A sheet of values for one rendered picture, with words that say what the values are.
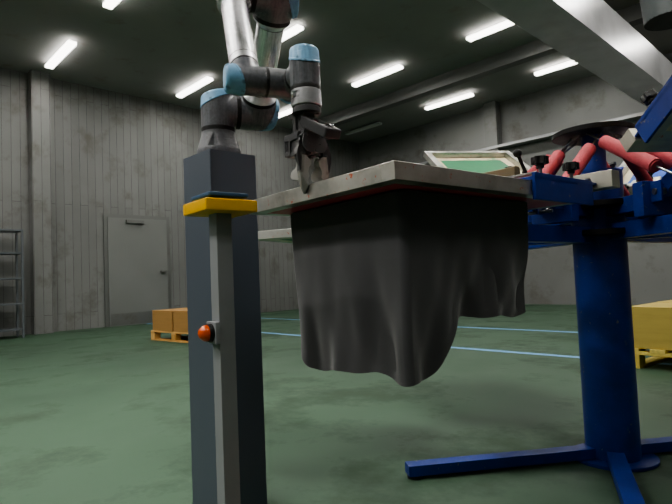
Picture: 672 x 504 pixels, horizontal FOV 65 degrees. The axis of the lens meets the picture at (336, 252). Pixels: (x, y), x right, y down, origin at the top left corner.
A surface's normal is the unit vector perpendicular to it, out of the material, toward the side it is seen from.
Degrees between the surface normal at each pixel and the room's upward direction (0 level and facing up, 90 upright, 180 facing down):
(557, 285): 90
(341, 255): 91
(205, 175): 90
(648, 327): 90
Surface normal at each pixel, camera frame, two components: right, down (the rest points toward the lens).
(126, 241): 0.69, -0.07
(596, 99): -0.72, 0.00
